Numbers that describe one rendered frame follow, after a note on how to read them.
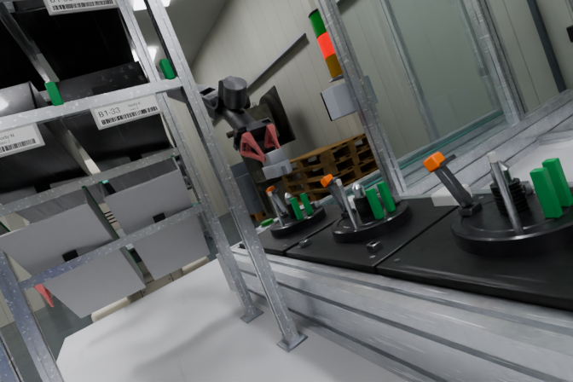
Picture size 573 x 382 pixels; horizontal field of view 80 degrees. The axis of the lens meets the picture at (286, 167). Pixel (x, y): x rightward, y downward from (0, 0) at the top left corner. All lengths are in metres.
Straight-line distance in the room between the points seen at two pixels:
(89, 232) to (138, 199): 0.09
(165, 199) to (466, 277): 0.50
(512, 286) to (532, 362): 0.06
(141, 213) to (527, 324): 0.57
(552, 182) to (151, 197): 0.57
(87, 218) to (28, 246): 0.09
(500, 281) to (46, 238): 0.61
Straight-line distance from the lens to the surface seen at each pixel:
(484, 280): 0.38
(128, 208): 0.66
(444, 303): 0.39
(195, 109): 0.54
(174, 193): 0.67
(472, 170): 1.03
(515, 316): 0.35
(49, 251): 0.68
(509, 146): 1.19
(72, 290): 0.77
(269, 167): 0.80
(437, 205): 0.62
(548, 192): 0.42
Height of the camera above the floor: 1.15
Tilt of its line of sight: 3 degrees down
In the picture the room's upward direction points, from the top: 22 degrees counter-clockwise
